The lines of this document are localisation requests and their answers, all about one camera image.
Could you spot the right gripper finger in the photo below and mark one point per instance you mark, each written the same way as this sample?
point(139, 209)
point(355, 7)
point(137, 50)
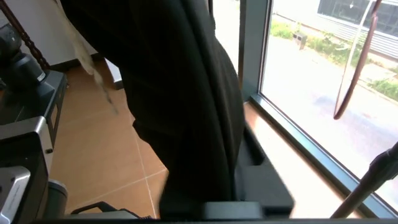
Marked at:
point(261, 183)

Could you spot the black garment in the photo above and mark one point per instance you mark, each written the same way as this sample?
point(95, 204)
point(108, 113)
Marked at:
point(174, 93)

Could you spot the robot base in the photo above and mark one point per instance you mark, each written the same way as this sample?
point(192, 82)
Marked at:
point(25, 140)

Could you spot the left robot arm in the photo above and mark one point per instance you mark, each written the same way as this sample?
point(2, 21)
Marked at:
point(21, 68)

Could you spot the black clothes rack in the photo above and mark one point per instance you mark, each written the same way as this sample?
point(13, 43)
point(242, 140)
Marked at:
point(373, 177)

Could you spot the pink clothes hanger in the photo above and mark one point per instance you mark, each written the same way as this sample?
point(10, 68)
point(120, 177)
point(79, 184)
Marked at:
point(357, 71)

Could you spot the window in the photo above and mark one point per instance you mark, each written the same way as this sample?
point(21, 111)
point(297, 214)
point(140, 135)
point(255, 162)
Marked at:
point(280, 93)

